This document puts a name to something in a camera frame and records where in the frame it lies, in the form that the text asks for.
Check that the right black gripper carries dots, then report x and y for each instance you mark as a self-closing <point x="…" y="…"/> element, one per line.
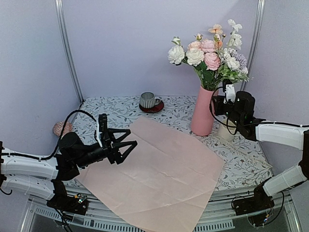
<point x="218" y="105"/>

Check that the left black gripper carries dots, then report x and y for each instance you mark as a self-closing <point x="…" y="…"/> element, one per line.
<point x="114" y="153"/>

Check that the cream printed ribbon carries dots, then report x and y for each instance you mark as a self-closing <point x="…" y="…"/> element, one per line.
<point x="241" y="151"/>

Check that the white blue hydrangea stem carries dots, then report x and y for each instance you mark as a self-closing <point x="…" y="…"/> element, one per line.
<point x="233" y="66"/>

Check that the pink wrapping paper sheet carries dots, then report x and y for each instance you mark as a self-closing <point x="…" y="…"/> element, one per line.
<point x="166" y="164"/>

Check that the pale pink flower stem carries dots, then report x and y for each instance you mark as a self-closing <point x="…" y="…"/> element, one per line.
<point x="211" y="58"/>

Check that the white ranunculus flower stem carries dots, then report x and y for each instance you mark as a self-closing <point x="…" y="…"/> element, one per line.
<point x="235" y="37"/>

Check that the pink rose flower stem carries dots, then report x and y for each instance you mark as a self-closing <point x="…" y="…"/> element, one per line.
<point x="197" y="44"/>

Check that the peach blossom flower stem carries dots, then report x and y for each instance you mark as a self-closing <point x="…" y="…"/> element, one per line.
<point x="218" y="35"/>

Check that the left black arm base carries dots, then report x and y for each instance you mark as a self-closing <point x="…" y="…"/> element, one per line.
<point x="63" y="202"/>

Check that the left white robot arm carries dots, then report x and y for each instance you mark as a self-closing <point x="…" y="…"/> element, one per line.
<point x="36" y="166"/>

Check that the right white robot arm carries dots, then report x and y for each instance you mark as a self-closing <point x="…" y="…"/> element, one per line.
<point x="291" y="139"/>

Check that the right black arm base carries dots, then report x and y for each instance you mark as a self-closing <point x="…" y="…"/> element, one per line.
<point x="258" y="202"/>

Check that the tall pink vase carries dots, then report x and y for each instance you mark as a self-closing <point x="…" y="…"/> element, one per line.
<point x="202" y="120"/>

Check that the cream ceramic mug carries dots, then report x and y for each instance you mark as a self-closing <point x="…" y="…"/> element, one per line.
<point x="227" y="130"/>

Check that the floral patterned table mat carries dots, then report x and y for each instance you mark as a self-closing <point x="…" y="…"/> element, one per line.
<point x="238" y="171"/>

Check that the striped grey ceramic cup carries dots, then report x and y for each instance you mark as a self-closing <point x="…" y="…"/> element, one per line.
<point x="148" y="100"/>

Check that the dark red small object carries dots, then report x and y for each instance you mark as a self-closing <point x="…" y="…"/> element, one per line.
<point x="157" y="108"/>

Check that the pink patterned ball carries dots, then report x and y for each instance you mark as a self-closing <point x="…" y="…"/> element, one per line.
<point x="57" y="128"/>

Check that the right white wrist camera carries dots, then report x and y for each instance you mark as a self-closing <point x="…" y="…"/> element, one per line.
<point x="229" y="91"/>

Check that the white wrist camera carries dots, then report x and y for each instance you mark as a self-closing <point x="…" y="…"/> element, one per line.
<point x="229" y="91"/>
<point x="101" y="127"/>

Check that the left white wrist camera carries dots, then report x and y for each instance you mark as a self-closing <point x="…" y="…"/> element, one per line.
<point x="101" y="127"/>

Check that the right aluminium frame post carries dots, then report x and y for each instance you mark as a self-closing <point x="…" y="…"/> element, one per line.
<point x="250" y="13"/>

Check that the aluminium frame post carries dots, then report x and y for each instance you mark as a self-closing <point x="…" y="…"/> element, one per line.
<point x="250" y="13"/>
<point x="67" y="49"/>

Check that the left aluminium frame post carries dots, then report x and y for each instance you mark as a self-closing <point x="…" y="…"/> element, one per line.
<point x="67" y="49"/>

